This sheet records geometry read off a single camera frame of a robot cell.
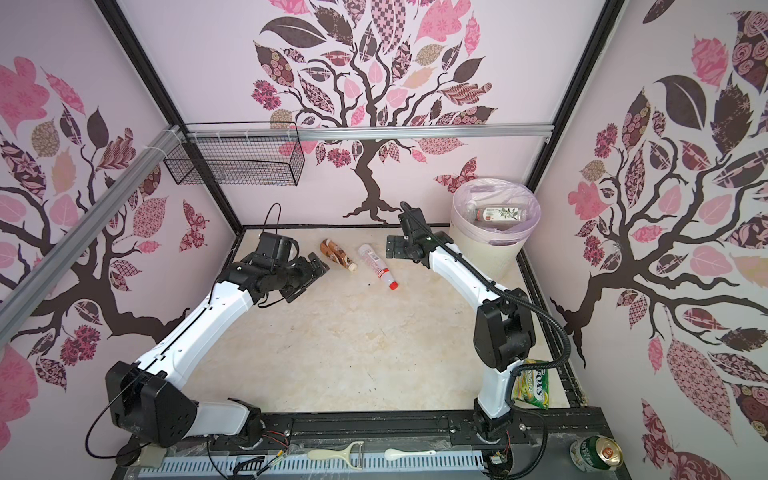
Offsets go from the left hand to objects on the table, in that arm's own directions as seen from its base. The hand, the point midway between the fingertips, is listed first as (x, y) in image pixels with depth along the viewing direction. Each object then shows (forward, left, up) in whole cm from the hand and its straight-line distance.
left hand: (320, 280), depth 80 cm
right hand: (+15, -23, -1) cm, 28 cm away
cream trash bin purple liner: (+9, -50, +4) cm, 51 cm away
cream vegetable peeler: (-38, -8, -18) cm, 43 cm away
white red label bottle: (+21, -54, +4) cm, 58 cm away
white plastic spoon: (-38, -20, -20) cm, 47 cm away
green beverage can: (-39, -63, -8) cm, 75 cm away
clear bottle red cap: (+17, -15, -16) cm, 28 cm away
